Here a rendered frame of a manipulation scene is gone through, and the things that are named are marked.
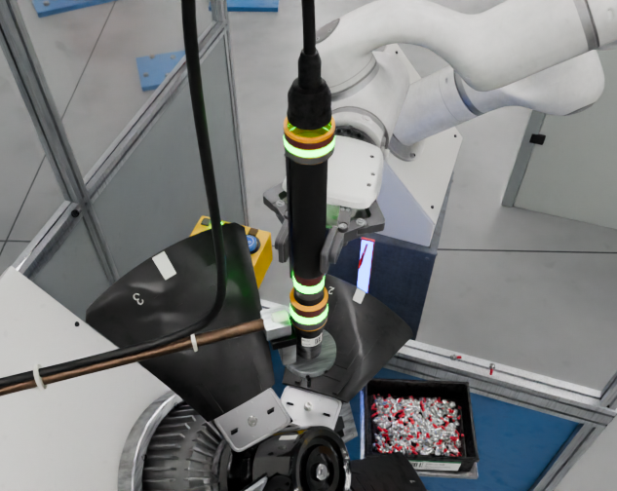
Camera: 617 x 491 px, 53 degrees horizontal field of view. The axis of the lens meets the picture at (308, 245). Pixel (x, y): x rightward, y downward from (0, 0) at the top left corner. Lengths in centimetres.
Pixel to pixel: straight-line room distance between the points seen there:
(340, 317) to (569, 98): 56
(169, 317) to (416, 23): 45
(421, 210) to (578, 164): 149
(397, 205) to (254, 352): 68
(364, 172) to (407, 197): 71
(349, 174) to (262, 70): 304
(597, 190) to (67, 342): 237
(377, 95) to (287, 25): 336
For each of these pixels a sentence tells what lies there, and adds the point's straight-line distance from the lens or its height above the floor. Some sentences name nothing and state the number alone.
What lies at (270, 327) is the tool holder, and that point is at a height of 145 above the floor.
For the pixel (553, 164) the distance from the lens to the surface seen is 283.
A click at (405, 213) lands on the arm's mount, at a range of 143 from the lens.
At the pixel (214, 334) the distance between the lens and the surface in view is 71.
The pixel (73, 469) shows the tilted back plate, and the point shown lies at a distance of 97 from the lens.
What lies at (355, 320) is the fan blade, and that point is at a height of 117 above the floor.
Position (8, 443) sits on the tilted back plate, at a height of 126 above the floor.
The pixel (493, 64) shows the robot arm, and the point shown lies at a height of 165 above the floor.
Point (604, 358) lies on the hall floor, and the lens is 261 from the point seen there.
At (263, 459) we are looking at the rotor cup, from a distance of 87.
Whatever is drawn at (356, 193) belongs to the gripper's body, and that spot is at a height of 158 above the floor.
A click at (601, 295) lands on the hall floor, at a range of 279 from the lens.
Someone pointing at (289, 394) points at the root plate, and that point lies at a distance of 96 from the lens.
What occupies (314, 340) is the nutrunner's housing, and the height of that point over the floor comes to 140.
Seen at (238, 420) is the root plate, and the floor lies 125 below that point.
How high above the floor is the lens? 204
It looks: 49 degrees down
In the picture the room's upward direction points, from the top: straight up
